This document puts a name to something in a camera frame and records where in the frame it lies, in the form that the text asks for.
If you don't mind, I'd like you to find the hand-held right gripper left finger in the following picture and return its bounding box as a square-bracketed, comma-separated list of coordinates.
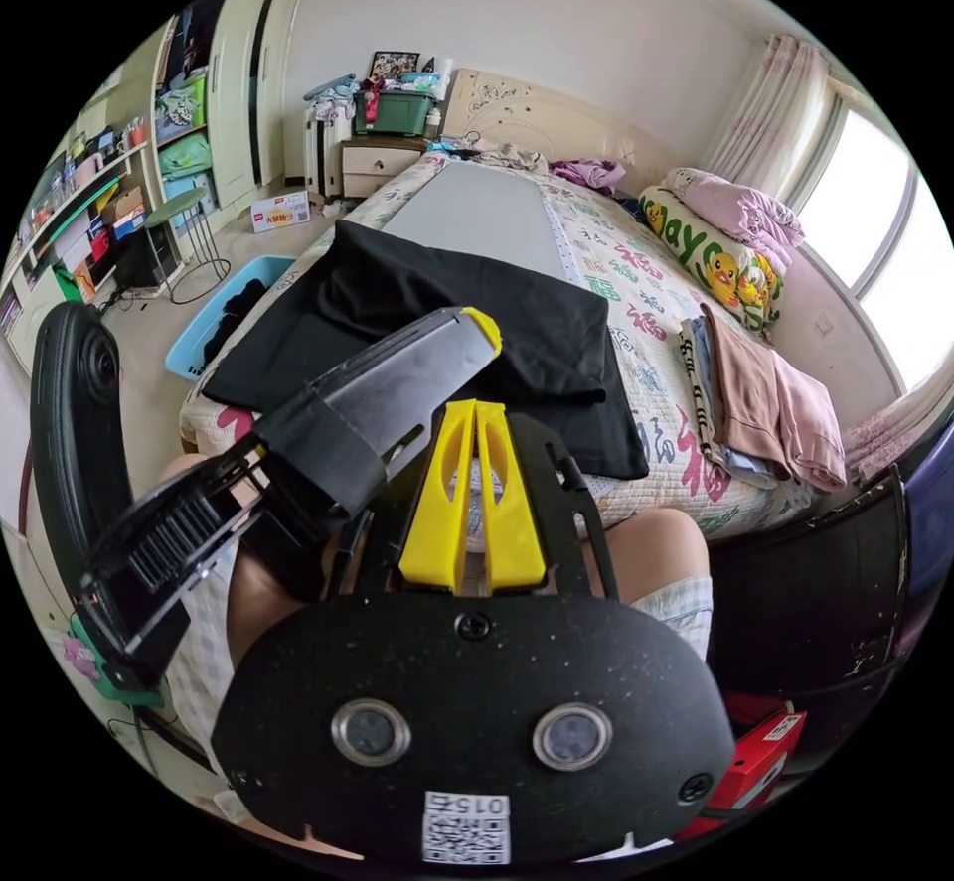
[398, 399, 477, 591]

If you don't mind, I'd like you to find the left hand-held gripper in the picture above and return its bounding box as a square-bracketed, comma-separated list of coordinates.
[79, 305, 504, 694]

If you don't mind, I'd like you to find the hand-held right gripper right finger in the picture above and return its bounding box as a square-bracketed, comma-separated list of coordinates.
[476, 402, 547, 593]

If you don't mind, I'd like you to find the black short sleeve shirt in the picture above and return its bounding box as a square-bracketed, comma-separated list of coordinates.
[201, 219, 651, 482]

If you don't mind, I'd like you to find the grey flat board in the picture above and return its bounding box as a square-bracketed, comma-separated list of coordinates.
[380, 159, 576, 288]

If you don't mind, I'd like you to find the person's body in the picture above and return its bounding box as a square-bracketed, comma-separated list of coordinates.
[152, 448, 716, 786]

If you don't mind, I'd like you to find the beige garment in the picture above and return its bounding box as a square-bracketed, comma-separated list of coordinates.
[469, 143, 552, 175]

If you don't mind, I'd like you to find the bed with printed quilt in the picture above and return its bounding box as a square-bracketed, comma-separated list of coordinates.
[178, 67, 851, 533]

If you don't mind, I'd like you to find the purple garment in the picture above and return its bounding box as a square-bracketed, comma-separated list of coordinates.
[549, 158, 628, 196]

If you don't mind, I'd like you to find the beige nightstand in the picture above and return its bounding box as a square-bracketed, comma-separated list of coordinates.
[340, 135, 433, 200]

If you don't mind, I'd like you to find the duck print pillow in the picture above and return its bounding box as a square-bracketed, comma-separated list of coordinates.
[638, 184, 784, 337]

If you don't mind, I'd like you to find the green storage box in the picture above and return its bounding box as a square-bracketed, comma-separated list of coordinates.
[351, 89, 441, 138]

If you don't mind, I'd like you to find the white and red carton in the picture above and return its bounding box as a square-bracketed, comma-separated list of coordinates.
[249, 189, 311, 235]

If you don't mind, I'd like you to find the white radiator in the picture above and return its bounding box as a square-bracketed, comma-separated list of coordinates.
[303, 105, 352, 202]

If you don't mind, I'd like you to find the pile of clothes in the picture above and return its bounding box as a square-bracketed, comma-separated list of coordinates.
[676, 303, 850, 494]

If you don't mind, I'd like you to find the pink folded blanket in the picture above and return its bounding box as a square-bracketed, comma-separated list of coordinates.
[663, 167, 809, 265]

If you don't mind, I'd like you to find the light blue plastic basket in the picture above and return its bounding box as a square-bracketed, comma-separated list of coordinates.
[164, 254, 299, 382]

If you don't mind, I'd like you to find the green round stool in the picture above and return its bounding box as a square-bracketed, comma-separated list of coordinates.
[143, 186, 234, 304]

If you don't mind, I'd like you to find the cream wardrobe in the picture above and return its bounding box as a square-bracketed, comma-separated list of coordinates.
[152, 0, 316, 214]

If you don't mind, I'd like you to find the red box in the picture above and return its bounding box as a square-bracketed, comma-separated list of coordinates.
[670, 701, 809, 842]

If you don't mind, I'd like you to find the pale pink curtain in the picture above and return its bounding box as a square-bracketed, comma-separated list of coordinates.
[700, 34, 833, 206]

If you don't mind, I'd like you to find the window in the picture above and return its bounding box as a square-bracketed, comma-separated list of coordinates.
[793, 98, 942, 392]

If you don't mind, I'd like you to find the cluttered wall shelf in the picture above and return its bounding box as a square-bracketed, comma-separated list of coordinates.
[0, 117, 162, 348]

